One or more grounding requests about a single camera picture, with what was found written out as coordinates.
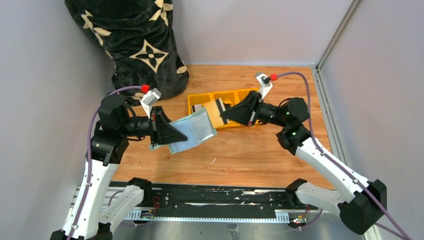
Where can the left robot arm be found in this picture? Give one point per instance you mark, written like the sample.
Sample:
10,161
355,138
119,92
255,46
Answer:
107,141

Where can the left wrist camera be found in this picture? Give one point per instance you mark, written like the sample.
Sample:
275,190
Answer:
151,96

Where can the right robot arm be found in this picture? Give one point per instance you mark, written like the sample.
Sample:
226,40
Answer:
358,202

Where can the gold card with magnetic stripe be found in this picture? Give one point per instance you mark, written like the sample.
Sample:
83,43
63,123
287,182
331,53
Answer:
214,109

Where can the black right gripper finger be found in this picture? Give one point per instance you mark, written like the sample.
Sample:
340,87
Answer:
247,105
243,115

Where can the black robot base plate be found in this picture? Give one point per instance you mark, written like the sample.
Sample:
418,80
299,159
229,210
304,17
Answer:
209,203

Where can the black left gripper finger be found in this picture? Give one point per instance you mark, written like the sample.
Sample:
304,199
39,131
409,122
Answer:
162,119
167,134

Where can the white cards in bin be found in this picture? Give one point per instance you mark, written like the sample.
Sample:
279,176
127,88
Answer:
197,109

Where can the yellow bin with white cards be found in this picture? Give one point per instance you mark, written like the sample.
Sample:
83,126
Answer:
195,99

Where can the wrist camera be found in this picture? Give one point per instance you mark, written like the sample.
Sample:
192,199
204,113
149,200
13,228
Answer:
151,96
265,82

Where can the yellow bin with black card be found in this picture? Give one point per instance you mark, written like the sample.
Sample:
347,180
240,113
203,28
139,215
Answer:
228,97

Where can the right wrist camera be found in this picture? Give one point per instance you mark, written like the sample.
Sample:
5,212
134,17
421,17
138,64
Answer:
265,82

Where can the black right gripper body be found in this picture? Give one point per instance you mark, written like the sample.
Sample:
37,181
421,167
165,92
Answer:
255,111

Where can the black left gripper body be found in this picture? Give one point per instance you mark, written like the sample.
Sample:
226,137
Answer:
156,125

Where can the black floral blanket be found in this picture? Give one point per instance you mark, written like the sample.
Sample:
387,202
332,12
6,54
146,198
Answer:
138,37

